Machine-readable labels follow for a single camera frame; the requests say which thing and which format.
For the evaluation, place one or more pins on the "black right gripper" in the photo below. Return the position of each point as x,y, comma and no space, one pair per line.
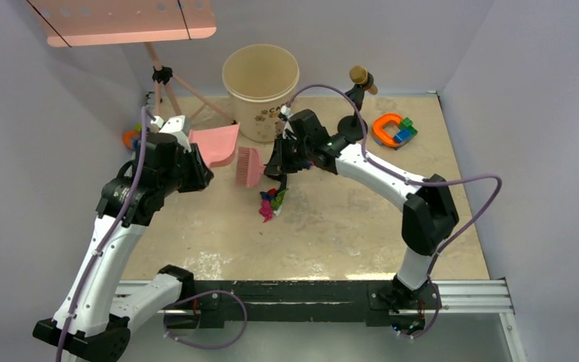
279,164

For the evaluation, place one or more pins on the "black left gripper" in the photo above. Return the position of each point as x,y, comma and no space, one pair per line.
200,173

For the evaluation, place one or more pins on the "pink plastic dustpan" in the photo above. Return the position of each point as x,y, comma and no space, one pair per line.
217,146

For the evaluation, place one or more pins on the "pink hand brush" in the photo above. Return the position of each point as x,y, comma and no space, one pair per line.
249,167

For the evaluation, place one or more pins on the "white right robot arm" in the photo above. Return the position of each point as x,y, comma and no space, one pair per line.
429,214

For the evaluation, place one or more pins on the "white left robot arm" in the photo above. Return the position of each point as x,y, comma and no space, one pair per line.
90,325

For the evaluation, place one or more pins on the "gold microphone on black stand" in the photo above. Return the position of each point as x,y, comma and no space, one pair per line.
351,126

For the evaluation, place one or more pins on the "red paper scrap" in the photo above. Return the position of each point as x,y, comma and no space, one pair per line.
269,195

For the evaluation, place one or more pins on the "orange blue toy car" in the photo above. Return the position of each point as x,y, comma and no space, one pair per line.
132,137

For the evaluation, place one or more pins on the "green paper scrap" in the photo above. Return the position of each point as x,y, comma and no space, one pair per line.
277,202

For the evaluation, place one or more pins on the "cream capybara bucket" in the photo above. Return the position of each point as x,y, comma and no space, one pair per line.
260,79

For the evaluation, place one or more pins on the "orange toy track with blocks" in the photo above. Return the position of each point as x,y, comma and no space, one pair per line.
393,130

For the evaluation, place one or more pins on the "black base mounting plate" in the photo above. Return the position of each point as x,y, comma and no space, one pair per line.
378,303

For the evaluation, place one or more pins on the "pink music stand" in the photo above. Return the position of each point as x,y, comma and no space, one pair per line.
89,23

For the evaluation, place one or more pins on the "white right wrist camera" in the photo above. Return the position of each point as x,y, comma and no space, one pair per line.
284,116

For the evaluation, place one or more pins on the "aluminium frame rail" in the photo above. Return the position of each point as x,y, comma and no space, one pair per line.
462,297

